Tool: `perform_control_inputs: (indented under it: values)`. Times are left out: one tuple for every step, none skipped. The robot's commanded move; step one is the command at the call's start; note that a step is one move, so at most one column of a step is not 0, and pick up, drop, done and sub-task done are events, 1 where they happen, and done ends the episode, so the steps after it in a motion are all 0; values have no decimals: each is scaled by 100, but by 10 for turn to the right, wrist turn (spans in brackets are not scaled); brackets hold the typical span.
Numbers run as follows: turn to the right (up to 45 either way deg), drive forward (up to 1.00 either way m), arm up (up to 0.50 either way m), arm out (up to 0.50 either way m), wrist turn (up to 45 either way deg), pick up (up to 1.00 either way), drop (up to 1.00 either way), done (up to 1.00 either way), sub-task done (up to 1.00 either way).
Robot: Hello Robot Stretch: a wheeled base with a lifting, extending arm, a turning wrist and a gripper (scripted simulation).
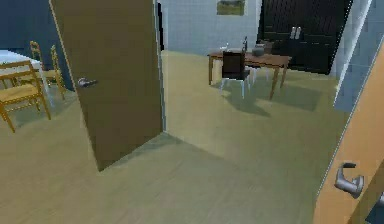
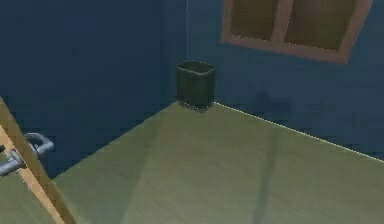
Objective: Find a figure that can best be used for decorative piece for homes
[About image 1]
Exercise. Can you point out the black chair with white legs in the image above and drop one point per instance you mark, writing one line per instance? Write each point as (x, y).
(234, 66)

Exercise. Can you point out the brown room door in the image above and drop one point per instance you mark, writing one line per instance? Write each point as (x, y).
(116, 76)

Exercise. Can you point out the dark bottle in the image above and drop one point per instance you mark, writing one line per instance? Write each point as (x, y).
(245, 44)

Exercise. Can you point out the brown wooden table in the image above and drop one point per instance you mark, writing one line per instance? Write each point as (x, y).
(263, 60)

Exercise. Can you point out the grey pot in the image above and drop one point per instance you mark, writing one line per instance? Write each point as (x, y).
(258, 50)

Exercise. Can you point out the framed landscape picture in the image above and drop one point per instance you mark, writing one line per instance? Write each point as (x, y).
(230, 7)

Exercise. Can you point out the black cupboard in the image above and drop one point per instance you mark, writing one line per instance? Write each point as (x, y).
(306, 33)

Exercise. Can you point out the yellow wooden chair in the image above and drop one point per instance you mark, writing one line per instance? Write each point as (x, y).
(36, 53)
(20, 93)
(57, 71)

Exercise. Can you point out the orange room door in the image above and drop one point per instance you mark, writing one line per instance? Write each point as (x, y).
(361, 146)

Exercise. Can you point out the white table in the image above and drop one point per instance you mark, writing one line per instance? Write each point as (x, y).
(20, 60)

